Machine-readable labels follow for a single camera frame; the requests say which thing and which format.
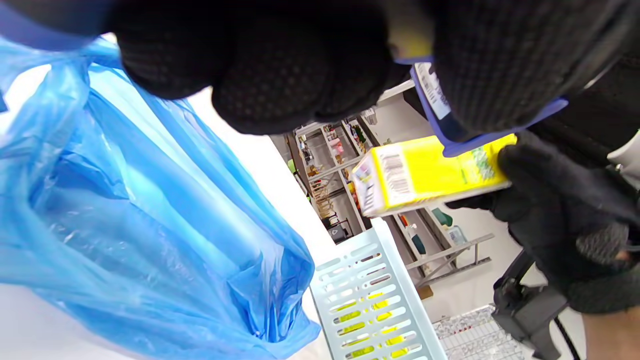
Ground white storage shelf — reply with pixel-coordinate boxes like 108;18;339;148
285;117;496;301

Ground person's right forearm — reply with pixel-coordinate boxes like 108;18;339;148
582;300;640;360

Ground light blue plastic basket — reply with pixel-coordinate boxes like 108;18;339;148
310;217;448;360

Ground person's left hand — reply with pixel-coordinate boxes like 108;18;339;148
107;0;640;136

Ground black blue barcode scanner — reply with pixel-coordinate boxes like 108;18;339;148
390;0;571;158

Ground blue plastic bag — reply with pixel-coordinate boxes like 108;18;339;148
0;35;321;360

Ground black sensor box cable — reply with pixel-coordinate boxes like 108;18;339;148
552;317;583;360

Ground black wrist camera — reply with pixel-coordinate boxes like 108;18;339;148
492;250;571;360

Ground person's right hand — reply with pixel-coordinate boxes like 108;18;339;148
445;131;640;315

